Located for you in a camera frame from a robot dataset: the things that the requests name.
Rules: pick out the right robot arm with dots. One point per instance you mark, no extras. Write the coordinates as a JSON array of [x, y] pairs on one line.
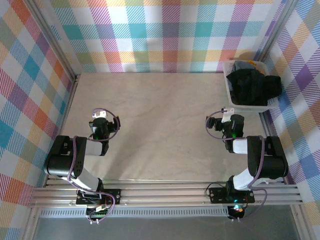
[[276, 162]]

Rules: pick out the aluminium frame post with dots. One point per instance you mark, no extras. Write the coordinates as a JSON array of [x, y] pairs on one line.
[[55, 42], [277, 30]]

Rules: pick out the white camera bracket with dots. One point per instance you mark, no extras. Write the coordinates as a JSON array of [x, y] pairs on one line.
[[99, 115], [227, 115]]

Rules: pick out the beige marbled table cover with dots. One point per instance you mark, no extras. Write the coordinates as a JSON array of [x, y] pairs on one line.
[[162, 125]]

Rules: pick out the white left camera bracket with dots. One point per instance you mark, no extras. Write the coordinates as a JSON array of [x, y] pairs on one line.
[[99, 115]]

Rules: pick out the black t-shirt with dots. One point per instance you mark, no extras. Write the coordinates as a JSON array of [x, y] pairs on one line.
[[250, 85]]

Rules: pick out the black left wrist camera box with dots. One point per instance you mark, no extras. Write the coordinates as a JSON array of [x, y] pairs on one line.
[[113, 124]]

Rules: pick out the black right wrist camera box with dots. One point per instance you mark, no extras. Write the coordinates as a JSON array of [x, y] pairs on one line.
[[213, 123]]

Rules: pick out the orange t-shirt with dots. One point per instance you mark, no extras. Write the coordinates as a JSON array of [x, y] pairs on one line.
[[251, 62]]

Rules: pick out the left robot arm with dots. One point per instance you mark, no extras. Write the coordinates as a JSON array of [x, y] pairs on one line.
[[58, 162]]

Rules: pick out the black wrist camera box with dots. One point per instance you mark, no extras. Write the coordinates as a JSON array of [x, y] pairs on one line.
[[113, 124], [213, 123]]

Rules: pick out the white plastic laundry basket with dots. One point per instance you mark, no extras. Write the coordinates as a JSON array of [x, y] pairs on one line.
[[250, 109]]

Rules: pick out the white right camera bracket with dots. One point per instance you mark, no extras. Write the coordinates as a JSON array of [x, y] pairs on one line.
[[227, 115]]

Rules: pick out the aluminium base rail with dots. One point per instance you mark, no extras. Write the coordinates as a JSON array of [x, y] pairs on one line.
[[162, 195]]

